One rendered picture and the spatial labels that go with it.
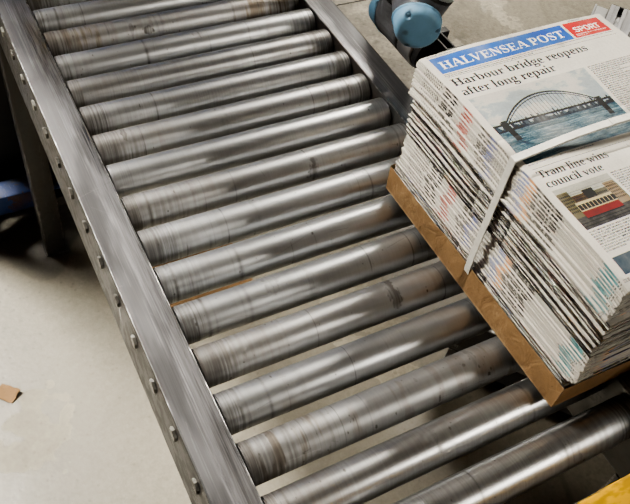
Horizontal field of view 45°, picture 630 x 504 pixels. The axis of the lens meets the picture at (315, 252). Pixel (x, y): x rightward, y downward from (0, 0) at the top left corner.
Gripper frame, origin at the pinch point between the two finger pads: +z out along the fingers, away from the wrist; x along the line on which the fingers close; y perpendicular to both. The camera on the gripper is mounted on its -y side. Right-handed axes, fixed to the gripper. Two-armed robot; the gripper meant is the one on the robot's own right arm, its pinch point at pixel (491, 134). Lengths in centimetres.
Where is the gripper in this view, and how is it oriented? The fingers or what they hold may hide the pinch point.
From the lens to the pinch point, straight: 129.1
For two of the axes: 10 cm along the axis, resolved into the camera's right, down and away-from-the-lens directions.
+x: 8.8, -2.9, 3.9
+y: 1.3, -6.3, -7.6
